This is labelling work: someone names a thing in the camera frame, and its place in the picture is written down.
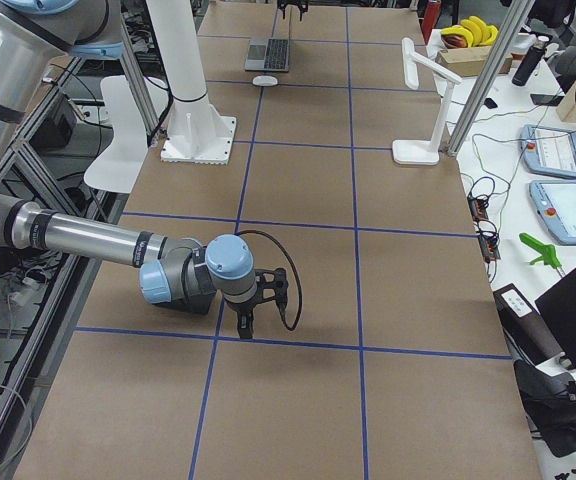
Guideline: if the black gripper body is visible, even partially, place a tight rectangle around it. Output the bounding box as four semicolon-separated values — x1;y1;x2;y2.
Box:
277;0;310;21
227;267;288;315

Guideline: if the grey laptop computer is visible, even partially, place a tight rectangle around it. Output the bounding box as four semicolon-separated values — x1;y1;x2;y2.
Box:
244;38;291;73

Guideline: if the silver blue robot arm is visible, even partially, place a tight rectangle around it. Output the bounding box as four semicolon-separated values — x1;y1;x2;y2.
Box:
0;1;297;339

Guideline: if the cardboard lamp box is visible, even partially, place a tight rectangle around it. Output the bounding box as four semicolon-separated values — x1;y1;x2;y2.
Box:
435;46;492;77

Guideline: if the white desk lamp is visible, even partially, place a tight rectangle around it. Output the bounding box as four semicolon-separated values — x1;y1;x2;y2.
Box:
391;37;463;166

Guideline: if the yellow banana bunch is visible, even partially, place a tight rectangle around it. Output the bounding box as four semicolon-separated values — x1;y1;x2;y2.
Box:
440;16;499;49

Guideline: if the black water bottle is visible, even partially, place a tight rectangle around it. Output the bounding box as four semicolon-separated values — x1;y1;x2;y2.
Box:
511;35;550;86

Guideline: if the black smartphone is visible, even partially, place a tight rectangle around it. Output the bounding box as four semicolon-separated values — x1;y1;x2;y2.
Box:
530;93;565;106

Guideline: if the green plastic tool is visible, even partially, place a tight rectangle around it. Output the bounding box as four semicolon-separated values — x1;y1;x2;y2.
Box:
519;232;562;269

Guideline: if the upper blue teach pendant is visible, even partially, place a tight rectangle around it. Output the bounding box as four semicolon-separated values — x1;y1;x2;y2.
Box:
520;124;576;179

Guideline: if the blue teach pendant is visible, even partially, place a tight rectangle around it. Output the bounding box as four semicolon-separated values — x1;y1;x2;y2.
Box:
529;180;576;246
520;124;576;179

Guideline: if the lower blue teach pendant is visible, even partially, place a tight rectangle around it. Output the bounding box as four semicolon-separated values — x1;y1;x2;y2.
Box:
529;180;576;246

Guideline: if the white wireless mouse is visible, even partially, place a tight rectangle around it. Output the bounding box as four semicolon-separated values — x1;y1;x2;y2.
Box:
252;75;279;88

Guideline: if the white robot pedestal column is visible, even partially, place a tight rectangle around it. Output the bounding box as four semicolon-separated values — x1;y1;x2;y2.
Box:
146;0;237;165

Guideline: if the aluminium frame post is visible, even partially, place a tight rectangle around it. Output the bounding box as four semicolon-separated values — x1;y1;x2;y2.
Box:
447;0;534;157

